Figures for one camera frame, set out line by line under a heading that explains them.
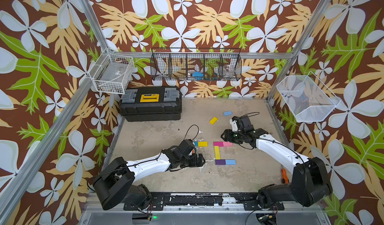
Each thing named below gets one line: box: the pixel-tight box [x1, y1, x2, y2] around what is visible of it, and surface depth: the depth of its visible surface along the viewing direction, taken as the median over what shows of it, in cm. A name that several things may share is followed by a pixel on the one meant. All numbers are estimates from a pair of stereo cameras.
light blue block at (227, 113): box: [223, 110, 233, 117], surface depth 113 cm
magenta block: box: [213, 141, 224, 147], surface depth 96 cm
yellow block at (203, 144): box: [198, 141, 209, 147], surface depth 96 cm
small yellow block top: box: [209, 116, 218, 125], surface depth 108 cm
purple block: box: [215, 159, 226, 165], surface depth 90 cm
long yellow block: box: [214, 146, 222, 160], surface depth 92 cm
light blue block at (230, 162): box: [225, 159, 237, 165], surface depth 88 cm
